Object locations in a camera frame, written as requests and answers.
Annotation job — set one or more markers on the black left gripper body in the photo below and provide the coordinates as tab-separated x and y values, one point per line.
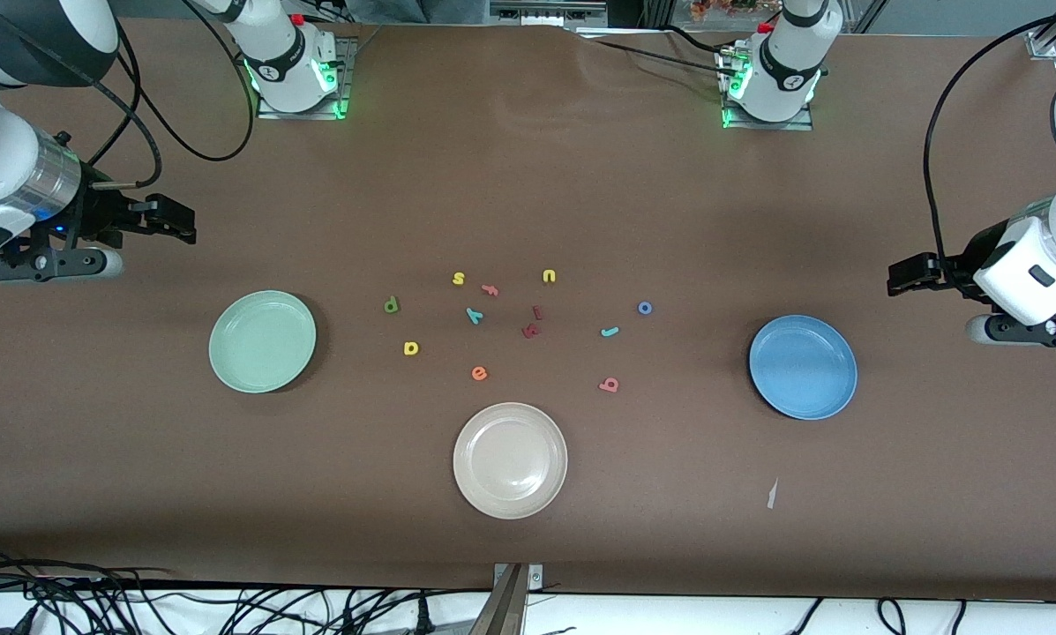
976	250

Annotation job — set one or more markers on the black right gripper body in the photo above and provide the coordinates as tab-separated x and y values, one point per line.
101	214

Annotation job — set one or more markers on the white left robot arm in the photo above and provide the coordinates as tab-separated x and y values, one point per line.
788	70

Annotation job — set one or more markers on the blue round plate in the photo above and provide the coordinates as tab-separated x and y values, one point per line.
803	369

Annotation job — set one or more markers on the pale green round plate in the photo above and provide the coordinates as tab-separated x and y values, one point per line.
263	344

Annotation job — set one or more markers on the small grey paper scrap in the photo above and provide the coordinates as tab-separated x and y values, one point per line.
772	494

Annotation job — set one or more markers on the brown table mat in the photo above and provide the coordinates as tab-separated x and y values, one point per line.
139	485

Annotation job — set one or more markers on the orange dried flowers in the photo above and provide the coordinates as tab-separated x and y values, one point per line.
722	9

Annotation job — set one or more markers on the beige round plate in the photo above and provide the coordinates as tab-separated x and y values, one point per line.
510	460

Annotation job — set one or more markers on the grey power strip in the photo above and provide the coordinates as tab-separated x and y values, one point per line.
545	11

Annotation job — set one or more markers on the grey-brown stand pole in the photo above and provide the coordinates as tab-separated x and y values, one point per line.
501	613

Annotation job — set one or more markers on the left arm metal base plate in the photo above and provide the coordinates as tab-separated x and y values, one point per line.
801	126

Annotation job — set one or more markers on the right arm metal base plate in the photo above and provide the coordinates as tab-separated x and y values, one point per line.
346	70

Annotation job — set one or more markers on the silver metal table bracket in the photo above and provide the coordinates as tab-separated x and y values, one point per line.
535	575

